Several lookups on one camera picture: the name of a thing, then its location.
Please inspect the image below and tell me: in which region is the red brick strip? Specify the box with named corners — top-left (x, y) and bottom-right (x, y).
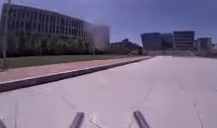
top-left (0, 55), bottom-right (150, 84)

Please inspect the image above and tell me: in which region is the row of trees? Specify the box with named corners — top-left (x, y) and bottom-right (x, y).
top-left (5, 31), bottom-right (144, 57)

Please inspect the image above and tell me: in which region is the low pale wall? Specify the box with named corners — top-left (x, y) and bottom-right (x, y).
top-left (147, 49), bottom-right (197, 57)

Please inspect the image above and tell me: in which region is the distant striped office building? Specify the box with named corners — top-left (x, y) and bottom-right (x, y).
top-left (172, 30), bottom-right (196, 51)

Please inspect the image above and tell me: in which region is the dark kerb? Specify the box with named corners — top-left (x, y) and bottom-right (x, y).
top-left (0, 56), bottom-right (152, 94)

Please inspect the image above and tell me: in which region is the pale concrete slab plaza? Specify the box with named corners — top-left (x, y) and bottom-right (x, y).
top-left (0, 55), bottom-right (217, 128)

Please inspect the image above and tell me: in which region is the tall lamp pole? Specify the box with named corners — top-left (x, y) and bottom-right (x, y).
top-left (1, 0), bottom-right (12, 69)

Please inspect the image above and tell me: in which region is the grass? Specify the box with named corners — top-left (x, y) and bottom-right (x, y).
top-left (0, 54), bottom-right (134, 70)

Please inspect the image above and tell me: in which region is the distant dark glass building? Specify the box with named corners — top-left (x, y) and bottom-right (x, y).
top-left (140, 32), bottom-right (174, 52)

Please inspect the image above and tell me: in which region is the robot's own part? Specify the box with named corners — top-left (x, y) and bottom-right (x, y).
top-left (133, 110), bottom-right (151, 128)
top-left (69, 112), bottom-right (86, 128)

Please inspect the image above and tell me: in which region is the large grey concrete building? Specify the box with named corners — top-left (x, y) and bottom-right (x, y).
top-left (0, 3), bottom-right (111, 58)

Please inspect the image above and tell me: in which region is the distant pale building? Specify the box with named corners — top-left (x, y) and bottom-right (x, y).
top-left (194, 37), bottom-right (214, 52)

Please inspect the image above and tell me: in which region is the distant low building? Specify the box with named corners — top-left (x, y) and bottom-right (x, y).
top-left (109, 38), bottom-right (143, 52)

